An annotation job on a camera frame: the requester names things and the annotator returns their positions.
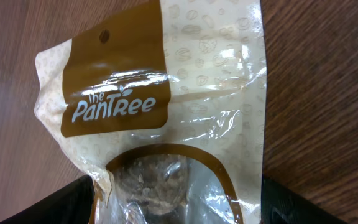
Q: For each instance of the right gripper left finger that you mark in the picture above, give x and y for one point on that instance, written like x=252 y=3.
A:
x=71 y=204

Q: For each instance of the white box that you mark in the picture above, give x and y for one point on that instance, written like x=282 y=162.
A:
x=163 y=106

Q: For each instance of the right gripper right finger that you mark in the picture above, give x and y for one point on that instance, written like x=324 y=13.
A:
x=282 y=206

